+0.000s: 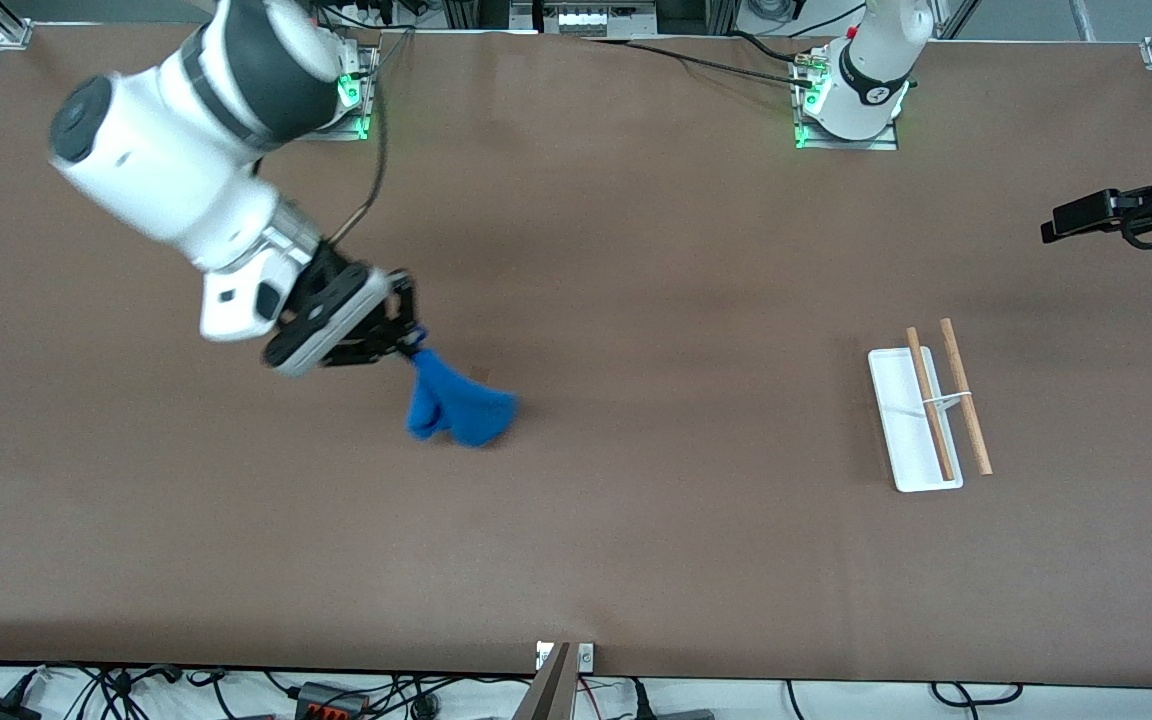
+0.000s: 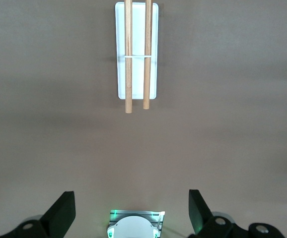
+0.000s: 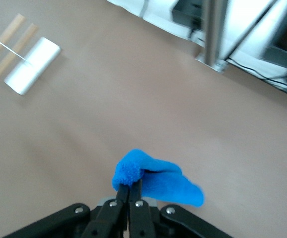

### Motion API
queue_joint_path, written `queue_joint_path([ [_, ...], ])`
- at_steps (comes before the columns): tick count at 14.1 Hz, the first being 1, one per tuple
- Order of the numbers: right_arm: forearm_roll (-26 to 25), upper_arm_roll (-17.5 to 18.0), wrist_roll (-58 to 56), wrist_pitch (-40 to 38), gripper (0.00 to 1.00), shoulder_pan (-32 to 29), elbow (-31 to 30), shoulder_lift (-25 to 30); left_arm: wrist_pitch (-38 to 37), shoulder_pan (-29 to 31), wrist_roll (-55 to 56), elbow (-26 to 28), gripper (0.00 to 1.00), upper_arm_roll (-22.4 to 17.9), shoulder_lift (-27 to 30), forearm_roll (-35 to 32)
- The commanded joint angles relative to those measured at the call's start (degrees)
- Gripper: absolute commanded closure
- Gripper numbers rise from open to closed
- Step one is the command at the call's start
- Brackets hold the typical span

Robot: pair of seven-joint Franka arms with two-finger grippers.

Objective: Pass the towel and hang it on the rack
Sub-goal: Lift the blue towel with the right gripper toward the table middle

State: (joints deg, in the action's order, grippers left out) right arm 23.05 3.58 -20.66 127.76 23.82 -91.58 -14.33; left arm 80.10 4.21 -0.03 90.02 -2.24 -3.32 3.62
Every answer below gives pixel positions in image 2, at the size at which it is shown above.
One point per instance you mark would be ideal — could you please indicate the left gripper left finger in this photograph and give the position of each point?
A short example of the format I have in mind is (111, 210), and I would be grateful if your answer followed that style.
(56, 218)

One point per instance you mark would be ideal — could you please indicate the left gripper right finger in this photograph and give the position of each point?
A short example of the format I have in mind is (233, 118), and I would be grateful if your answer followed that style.
(208, 223)

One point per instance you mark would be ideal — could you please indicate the white rack with wooden bars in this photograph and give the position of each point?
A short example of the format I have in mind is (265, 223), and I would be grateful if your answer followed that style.
(138, 74)

